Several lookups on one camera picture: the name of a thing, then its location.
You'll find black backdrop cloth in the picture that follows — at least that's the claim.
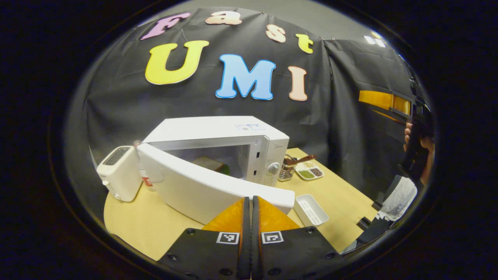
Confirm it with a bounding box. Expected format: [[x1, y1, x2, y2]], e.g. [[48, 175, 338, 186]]
[[64, 6, 432, 218]]

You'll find white divided dish of beans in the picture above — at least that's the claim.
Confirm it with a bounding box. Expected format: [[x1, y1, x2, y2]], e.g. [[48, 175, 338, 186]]
[[295, 161, 325, 181]]

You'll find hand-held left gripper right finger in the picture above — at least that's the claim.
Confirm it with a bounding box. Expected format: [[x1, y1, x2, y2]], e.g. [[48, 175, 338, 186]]
[[251, 196, 344, 280]]

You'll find sandwich with lettuce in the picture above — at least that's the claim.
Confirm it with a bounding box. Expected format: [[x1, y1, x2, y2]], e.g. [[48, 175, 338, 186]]
[[192, 156, 230, 175]]

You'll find metal wire basket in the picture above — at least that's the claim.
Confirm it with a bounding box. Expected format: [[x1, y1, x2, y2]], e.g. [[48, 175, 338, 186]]
[[278, 155, 298, 182]]

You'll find white cloth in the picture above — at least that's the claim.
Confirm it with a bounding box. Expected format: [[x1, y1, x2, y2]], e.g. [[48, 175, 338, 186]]
[[375, 176, 418, 222]]

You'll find white microwave oven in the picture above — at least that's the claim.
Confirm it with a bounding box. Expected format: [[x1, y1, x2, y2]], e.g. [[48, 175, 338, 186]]
[[136, 115, 295, 225]]

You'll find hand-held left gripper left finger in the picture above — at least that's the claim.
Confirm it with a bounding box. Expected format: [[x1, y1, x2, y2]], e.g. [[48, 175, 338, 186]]
[[158, 196, 251, 280]]

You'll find brown wooden spoon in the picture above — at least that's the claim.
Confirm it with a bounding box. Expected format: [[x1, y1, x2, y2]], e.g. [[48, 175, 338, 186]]
[[286, 155, 317, 164]]

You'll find white rectangular tray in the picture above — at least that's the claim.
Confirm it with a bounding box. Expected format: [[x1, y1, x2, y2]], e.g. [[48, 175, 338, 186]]
[[293, 194, 329, 227]]

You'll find small ceiling light panel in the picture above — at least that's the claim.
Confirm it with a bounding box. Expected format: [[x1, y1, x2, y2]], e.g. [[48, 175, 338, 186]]
[[364, 33, 386, 48]]

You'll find clear bottle with red label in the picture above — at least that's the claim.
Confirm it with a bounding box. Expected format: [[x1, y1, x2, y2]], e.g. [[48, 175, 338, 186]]
[[133, 140, 154, 188]]

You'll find white toaster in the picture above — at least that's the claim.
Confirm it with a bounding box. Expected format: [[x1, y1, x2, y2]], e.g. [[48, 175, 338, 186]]
[[96, 146, 144, 202]]

